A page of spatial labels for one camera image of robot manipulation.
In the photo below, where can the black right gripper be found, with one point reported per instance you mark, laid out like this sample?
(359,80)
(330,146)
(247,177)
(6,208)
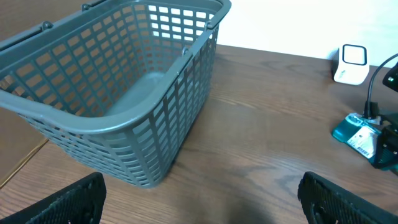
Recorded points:
(386,147)

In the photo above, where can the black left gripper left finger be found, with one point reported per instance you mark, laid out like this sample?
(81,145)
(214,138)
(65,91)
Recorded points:
(80,202)

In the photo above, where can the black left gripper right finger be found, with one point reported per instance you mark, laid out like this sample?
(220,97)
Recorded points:
(325,202)

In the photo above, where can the teal mouthwash bottle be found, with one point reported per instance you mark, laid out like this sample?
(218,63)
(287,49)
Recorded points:
(360,133)

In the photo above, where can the white barcode scanner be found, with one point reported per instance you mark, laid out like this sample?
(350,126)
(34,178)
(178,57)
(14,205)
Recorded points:
(350,65)

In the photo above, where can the grey plastic shopping basket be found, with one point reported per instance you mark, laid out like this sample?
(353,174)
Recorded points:
(118,84)

